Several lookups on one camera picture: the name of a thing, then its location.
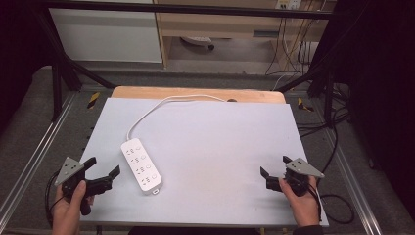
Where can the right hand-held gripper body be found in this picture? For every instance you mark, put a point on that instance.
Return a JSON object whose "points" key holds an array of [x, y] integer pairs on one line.
{"points": [[298, 173]]}

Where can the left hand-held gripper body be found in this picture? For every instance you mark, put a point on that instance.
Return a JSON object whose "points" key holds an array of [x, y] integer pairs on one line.
{"points": [[70, 169]]}

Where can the white power strip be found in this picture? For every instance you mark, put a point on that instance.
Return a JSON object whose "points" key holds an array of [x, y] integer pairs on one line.
{"points": [[142, 166]]}

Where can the person's right hand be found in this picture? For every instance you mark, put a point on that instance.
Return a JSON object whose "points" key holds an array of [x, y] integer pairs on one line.
{"points": [[303, 209]]}

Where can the person's left hand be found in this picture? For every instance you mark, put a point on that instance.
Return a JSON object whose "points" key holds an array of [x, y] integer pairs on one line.
{"points": [[67, 212]]}

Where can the light grey table mat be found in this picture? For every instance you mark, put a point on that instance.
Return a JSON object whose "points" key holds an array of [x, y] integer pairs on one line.
{"points": [[212, 147]]}

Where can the black metal stand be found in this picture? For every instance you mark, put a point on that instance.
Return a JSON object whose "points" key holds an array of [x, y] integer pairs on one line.
{"points": [[326, 84], [62, 71]]}

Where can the person's dark clothing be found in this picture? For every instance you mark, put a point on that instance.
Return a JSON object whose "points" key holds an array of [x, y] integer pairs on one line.
{"points": [[195, 231]]}

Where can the wooden table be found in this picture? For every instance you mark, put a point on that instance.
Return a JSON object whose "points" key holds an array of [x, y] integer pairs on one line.
{"points": [[195, 93]]}

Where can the black curtain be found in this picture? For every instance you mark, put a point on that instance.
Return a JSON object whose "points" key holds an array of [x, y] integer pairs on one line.
{"points": [[19, 49], [381, 81]]}

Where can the white cabinet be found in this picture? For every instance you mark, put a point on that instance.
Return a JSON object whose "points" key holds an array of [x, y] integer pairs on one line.
{"points": [[107, 36]]}

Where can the grey power strip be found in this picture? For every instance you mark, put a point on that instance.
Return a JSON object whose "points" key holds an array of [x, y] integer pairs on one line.
{"points": [[197, 40]]}

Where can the black metal crossbar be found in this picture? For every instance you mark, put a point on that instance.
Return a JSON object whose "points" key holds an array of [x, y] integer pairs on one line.
{"points": [[195, 10]]}

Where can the aluminium floor rail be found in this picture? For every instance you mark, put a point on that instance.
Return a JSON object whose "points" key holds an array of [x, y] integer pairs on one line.
{"points": [[352, 176], [36, 153]]}

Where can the white wall socket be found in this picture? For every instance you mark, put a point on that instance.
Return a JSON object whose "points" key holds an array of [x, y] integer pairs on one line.
{"points": [[288, 4]]}

